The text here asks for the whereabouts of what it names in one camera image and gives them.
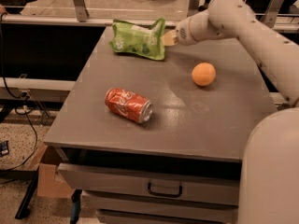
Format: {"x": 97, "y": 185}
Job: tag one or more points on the grey drawer cabinet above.
{"x": 195, "y": 136}

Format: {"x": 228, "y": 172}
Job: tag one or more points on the metal railing frame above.
{"x": 103, "y": 12}

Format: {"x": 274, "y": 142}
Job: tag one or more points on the green rice chip bag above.
{"x": 134, "y": 39}

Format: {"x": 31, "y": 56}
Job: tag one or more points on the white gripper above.
{"x": 185, "y": 33}

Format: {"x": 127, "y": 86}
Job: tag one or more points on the red soda can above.
{"x": 129, "y": 105}

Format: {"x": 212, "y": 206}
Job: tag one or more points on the orange fruit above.
{"x": 203, "y": 74}

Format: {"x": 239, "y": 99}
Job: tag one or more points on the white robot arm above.
{"x": 269, "y": 185}

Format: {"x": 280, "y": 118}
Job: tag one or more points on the black drawer handle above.
{"x": 165, "y": 192}

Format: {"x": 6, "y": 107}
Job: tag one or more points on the cardboard box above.
{"x": 50, "y": 183}

